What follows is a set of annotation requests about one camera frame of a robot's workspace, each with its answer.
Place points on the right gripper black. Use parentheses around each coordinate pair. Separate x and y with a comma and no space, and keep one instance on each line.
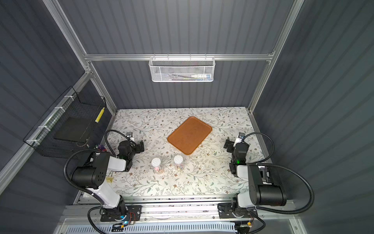
(230,146)

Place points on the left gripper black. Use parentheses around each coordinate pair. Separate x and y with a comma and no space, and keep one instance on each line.
(137,146)

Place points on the clear candy jar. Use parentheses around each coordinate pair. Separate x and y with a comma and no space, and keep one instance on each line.
(179,162)
(157,165)

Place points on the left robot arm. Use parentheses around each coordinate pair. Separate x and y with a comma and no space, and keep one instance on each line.
(91,179)

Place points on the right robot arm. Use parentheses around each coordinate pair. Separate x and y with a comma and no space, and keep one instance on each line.
(264,186)

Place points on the pink pen cup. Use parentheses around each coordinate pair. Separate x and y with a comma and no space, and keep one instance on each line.
(102,148)

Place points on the brown wooden tray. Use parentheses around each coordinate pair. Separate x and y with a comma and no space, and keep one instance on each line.
(189,135)

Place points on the yellow tag on basket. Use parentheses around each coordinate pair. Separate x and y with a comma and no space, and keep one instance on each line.
(99,116)

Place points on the pens in white basket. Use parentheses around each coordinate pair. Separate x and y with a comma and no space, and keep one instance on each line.
(191,77)

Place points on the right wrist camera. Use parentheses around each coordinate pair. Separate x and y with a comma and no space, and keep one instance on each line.
(240,137)

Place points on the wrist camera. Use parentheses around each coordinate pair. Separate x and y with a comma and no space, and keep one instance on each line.
(130,135)
(240,137)

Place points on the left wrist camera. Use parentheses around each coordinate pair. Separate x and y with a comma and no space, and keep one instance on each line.
(130,135)

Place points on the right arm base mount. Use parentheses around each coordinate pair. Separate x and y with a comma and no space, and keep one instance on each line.
(230,210)

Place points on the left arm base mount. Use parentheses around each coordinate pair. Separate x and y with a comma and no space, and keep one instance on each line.
(130,213)

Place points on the black wire basket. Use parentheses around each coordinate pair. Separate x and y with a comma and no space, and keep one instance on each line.
(69,125)

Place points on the white wire mesh basket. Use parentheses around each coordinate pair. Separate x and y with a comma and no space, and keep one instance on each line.
(160,68)

